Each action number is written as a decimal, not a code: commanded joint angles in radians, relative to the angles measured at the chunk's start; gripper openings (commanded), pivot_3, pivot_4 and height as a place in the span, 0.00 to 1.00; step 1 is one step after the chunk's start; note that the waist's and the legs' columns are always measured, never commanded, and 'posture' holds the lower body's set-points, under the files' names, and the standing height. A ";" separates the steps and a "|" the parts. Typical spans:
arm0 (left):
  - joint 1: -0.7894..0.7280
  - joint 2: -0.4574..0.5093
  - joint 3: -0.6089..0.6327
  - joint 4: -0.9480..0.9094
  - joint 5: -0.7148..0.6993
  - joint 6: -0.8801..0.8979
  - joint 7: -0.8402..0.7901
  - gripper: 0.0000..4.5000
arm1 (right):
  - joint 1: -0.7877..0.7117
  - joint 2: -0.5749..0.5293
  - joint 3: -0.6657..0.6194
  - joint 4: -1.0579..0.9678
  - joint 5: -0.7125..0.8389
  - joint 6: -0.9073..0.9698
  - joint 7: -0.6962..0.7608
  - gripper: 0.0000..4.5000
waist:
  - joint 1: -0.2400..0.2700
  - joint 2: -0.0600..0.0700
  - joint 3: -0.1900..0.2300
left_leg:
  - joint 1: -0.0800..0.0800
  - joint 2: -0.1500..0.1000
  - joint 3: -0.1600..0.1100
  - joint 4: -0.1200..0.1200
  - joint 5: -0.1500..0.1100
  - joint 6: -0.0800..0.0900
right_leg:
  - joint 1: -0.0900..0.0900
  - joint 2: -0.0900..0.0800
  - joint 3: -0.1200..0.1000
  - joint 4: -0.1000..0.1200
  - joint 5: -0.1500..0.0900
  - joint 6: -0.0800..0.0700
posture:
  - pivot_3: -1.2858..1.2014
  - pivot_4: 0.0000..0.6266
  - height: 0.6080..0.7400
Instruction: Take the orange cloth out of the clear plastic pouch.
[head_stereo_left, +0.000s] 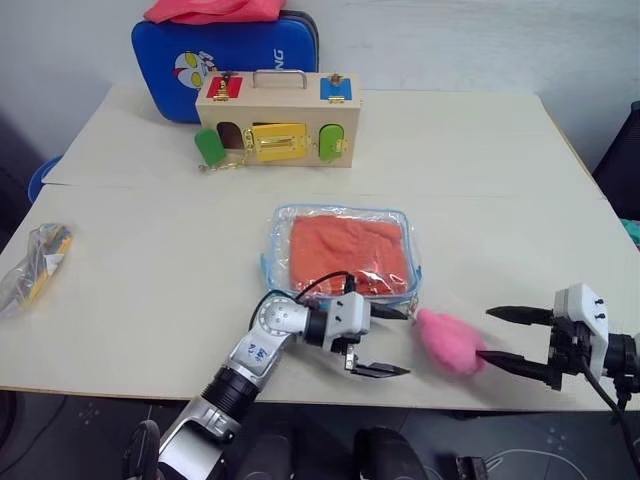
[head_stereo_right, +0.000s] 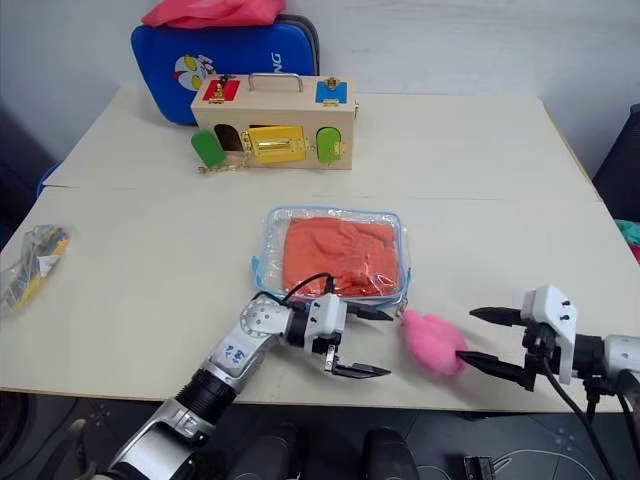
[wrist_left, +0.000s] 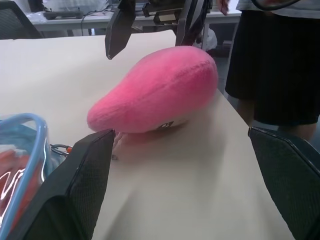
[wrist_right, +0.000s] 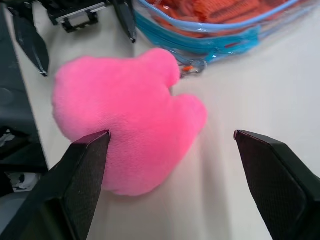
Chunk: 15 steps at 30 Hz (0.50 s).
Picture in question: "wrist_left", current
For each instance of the white plastic bag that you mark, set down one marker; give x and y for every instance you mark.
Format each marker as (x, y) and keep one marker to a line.
(210, 37)

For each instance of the person in black shorts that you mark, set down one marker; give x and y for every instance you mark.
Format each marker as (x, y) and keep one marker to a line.
(275, 62)

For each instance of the pink plush toy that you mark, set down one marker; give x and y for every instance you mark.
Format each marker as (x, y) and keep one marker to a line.
(155, 87)

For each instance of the clear pouch with blue trim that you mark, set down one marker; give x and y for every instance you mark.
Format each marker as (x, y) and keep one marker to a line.
(37, 127)

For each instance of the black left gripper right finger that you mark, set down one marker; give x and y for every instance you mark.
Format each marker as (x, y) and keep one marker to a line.
(295, 180)

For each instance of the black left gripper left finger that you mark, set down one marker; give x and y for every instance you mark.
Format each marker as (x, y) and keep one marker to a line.
(75, 190)

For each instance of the black keyboard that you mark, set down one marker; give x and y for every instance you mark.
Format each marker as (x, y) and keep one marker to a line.
(62, 15)

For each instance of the black office chair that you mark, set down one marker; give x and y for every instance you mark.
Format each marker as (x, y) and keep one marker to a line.
(12, 22)

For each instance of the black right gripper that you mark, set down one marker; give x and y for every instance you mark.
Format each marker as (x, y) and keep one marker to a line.
(162, 11)

